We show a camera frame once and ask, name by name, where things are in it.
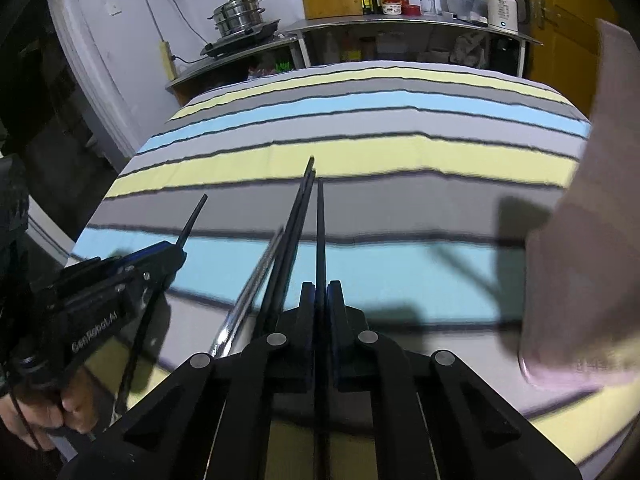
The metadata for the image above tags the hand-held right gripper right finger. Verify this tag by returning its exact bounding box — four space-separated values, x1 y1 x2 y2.
325 281 584 480

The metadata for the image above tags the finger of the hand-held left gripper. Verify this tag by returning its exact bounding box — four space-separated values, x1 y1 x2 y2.
117 246 189 295
70 240 173 273

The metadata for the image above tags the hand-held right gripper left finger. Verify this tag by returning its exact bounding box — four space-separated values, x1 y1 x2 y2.
57 282 318 480

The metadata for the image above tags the black chopstick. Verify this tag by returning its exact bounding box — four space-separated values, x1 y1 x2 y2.
313 178 329 480
114 193 209 419
252 156 316 342
265 170 319 322

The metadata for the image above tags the pink plastic utensil basket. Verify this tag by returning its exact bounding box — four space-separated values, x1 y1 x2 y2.
517 17 640 393

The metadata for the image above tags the person's left hand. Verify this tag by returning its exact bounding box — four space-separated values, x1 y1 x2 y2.
0 369 98 452

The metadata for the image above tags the silver metal chopstick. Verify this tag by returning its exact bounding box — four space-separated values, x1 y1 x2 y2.
212 226 285 359

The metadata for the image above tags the striped tablecloth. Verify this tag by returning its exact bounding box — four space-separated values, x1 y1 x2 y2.
65 59 594 480

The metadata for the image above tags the beige power strip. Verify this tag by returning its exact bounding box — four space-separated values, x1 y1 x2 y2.
159 40 174 81

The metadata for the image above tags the low steel shelf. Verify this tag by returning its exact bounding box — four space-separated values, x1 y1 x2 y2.
165 34 302 107

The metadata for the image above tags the black induction cooker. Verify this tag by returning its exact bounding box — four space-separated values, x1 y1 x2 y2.
200 20 282 59

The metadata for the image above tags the stainless steel steamer pot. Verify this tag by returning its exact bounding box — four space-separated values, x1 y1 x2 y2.
208 0 267 39

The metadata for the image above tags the stainless steel counter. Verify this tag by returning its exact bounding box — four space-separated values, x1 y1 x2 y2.
281 13 544 81

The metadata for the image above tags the white dish rack container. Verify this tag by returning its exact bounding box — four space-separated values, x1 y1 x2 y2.
439 0 489 27

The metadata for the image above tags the white electric kettle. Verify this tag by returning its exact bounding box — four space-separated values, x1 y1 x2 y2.
482 0 532 32

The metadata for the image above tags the yellow wooden door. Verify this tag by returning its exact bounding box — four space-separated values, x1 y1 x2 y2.
517 0 622 117

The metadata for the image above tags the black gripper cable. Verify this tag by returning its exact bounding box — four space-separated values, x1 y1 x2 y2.
0 355 43 452

